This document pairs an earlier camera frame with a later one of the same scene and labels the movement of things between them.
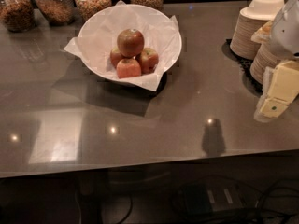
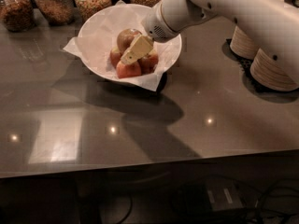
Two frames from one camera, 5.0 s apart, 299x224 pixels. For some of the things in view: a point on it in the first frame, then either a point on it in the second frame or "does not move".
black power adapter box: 203,199 does not move
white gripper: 286,36 → 154,25
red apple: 148,60 does not move
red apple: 130,42 does not move
